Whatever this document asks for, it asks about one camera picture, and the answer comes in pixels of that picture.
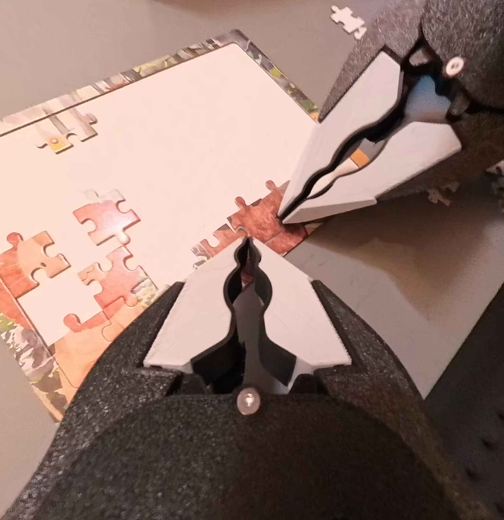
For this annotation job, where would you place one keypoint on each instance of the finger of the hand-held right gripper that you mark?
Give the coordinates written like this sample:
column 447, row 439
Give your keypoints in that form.
column 349, row 105
column 398, row 162

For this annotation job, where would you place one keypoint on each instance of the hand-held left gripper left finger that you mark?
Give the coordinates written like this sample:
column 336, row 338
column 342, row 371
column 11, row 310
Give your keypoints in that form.
column 195, row 321

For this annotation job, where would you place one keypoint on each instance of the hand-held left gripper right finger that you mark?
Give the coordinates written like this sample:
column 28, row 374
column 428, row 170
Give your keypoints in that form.
column 304, row 321

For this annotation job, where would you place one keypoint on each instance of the green and yellow puzzle piece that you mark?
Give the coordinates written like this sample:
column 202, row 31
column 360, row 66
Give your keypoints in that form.
column 201, row 252

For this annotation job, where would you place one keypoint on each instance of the pile of puzzle pieces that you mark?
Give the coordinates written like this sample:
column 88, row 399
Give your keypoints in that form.
column 349, row 20

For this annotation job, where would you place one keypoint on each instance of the brown puzzle piece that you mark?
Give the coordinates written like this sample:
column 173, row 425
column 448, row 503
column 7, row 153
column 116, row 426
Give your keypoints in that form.
column 256, row 219
column 225, row 239
column 276, row 197

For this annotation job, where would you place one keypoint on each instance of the red and white puzzle piece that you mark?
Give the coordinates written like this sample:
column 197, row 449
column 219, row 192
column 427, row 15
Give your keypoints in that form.
column 106, row 217

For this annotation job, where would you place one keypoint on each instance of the cardboard puzzle frame tray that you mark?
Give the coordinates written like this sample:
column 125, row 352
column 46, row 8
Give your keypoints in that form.
column 175, row 142

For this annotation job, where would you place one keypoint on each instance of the yellow and grey puzzle piece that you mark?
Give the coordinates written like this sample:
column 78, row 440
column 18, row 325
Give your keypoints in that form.
column 67, row 130

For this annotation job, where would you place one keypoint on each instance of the grey desk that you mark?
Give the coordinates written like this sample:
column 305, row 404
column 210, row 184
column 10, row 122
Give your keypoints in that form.
column 378, row 284

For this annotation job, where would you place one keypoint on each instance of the dark leafy puzzle piece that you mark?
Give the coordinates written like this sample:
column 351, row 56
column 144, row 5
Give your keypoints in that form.
column 148, row 292

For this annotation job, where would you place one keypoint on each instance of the red curl-print puzzle piece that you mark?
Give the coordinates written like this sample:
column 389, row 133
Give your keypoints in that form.
column 114, row 280

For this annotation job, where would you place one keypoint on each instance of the orange corner puzzle piece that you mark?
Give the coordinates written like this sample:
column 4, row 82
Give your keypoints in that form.
column 85, row 345

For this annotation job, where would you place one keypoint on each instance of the orange and tan puzzle piece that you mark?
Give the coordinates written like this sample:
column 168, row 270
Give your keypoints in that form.
column 28, row 260

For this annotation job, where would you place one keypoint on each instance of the black dimpled chair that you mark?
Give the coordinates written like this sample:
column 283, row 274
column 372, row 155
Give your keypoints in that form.
column 479, row 406

